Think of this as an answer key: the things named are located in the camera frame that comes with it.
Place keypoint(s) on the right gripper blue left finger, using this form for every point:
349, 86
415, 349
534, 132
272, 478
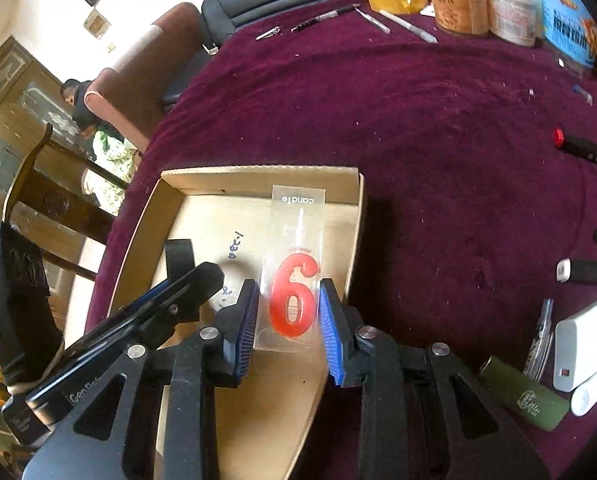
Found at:
236, 324

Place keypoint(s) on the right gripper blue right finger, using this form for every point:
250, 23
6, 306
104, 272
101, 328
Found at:
338, 326

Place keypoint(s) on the red six candle pack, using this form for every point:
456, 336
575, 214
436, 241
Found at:
292, 260

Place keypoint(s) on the clear plastic pen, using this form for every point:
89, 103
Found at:
541, 343

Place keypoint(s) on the dark green lighter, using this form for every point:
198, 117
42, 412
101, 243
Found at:
532, 401

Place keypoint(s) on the black marker white caps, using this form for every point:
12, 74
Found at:
576, 271

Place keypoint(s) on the white power adapter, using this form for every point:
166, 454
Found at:
575, 349

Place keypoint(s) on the white tube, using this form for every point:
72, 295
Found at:
584, 397

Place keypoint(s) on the black tape roll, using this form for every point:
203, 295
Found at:
179, 258

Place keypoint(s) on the cardboard tray box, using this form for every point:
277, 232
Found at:
263, 424

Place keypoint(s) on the dark wooden chair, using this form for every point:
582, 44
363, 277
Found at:
37, 191

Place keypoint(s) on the maroon velvet tablecloth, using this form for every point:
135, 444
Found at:
470, 205

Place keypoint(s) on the wooden glass cabinet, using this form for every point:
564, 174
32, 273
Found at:
30, 99

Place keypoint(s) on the person in dark clothes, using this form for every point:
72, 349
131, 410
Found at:
73, 92

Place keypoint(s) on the brown upholstered armchair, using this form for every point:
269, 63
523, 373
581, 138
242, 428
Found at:
134, 94

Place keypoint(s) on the small silver clip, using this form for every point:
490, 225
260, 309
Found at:
269, 33

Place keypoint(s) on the small white pen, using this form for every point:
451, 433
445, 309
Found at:
374, 22

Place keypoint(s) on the black silver pen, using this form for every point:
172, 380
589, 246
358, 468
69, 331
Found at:
324, 17

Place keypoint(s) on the black marker red caps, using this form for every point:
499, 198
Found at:
575, 146

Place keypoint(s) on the small blue capsule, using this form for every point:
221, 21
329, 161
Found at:
584, 94

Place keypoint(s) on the orange labelled jar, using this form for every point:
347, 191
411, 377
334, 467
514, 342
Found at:
462, 17

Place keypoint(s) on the white labelled tub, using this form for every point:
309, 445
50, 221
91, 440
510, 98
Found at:
516, 21

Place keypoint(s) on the blue cartoon label jar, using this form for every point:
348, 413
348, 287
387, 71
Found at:
566, 26

